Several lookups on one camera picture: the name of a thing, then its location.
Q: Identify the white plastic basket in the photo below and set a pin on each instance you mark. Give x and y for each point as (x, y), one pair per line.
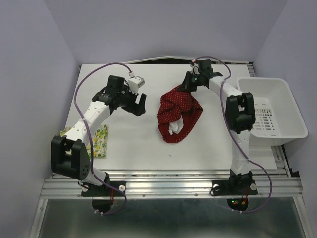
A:
(278, 118)

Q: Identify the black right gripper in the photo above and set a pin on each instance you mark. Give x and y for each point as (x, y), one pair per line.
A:
(185, 86)

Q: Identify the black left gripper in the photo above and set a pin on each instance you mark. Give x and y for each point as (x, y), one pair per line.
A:
(137, 109)

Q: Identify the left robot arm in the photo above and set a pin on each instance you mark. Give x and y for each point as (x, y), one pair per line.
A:
(69, 156)

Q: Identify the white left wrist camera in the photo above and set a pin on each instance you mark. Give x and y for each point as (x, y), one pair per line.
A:
(135, 83)

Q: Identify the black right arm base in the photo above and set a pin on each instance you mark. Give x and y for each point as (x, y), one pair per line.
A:
(237, 195)

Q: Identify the lemon print folded skirt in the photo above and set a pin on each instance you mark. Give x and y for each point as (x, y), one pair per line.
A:
(100, 142)

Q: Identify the red polka dot skirt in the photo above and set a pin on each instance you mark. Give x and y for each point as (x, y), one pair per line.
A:
(177, 115)

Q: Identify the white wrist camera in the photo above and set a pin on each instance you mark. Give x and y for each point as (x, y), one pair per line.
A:
(194, 66)
(135, 83)

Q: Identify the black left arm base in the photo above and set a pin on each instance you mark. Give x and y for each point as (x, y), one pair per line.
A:
(103, 198)

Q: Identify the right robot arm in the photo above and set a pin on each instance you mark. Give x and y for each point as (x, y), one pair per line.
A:
(238, 112)

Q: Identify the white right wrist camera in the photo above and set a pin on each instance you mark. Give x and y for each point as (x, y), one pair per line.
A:
(194, 66)

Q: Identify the aluminium frame rail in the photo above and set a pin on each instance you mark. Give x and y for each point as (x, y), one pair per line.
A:
(169, 184)

